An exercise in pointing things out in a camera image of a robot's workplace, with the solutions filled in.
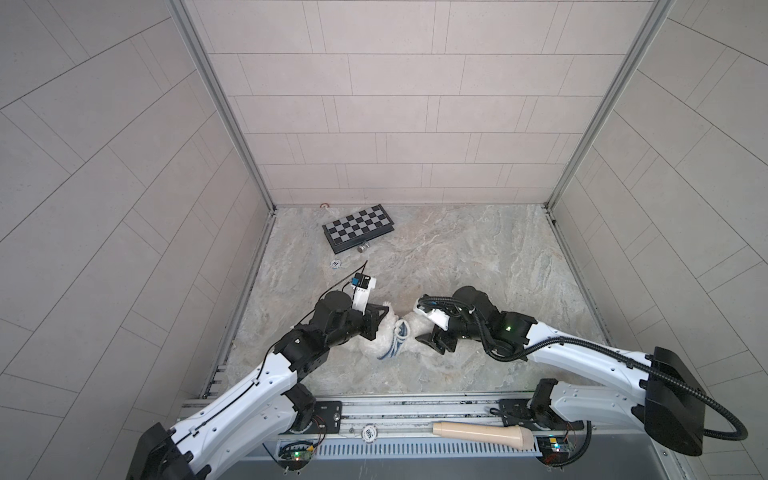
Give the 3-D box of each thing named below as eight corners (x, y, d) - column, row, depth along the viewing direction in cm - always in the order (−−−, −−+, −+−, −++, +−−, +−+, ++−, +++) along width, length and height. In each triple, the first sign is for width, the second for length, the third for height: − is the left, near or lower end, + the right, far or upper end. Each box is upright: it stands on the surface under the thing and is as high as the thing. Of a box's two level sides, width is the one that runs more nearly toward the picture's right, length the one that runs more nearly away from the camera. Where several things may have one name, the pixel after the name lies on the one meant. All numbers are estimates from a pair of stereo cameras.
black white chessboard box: (334, 256, 103) (332, 250, 100) (322, 231, 110) (320, 226, 107) (396, 230, 110) (396, 225, 108) (381, 209, 117) (381, 203, 115)
